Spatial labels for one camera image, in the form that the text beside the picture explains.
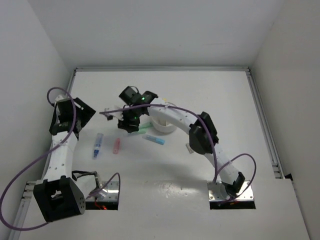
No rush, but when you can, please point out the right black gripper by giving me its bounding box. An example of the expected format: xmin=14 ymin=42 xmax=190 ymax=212
xmin=117 ymin=105 xmax=141 ymax=133

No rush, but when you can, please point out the blue glue pen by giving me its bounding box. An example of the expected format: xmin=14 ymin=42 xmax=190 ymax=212
xmin=92 ymin=133 xmax=104 ymax=159

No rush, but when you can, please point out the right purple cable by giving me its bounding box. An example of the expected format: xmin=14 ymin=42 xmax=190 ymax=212
xmin=99 ymin=103 xmax=257 ymax=201

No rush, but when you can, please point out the green clear-cap highlighter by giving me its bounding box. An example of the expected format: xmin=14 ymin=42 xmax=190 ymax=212
xmin=138 ymin=121 xmax=153 ymax=132

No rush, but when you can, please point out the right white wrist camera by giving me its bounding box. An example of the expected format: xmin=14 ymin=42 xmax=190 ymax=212
xmin=104 ymin=105 xmax=123 ymax=121

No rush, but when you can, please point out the pink highlighter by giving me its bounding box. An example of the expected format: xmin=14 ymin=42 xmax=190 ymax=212
xmin=112 ymin=138 xmax=121 ymax=154

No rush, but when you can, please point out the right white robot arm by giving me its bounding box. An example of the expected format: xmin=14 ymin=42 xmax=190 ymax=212
xmin=118 ymin=86 xmax=245 ymax=198

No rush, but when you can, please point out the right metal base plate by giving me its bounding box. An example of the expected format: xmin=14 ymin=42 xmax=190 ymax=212
xmin=207 ymin=181 xmax=254 ymax=202

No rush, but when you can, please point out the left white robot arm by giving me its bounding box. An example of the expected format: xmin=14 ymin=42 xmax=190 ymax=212
xmin=33 ymin=95 xmax=101 ymax=223

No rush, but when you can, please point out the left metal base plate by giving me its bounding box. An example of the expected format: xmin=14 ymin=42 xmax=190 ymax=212
xmin=86 ymin=180 xmax=120 ymax=202

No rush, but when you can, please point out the beige long eraser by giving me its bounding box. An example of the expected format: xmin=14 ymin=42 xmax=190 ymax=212
xmin=186 ymin=143 xmax=194 ymax=154

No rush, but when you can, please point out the metal base plate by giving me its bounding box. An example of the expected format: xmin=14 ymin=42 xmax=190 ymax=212
xmin=86 ymin=180 xmax=120 ymax=202
xmin=207 ymin=181 xmax=254 ymax=202

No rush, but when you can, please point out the white round compartment organizer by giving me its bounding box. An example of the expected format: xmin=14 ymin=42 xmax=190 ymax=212
xmin=151 ymin=99 xmax=179 ymax=135

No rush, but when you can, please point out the blue highlighter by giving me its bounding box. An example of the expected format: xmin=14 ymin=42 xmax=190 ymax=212
xmin=142 ymin=134 xmax=165 ymax=145

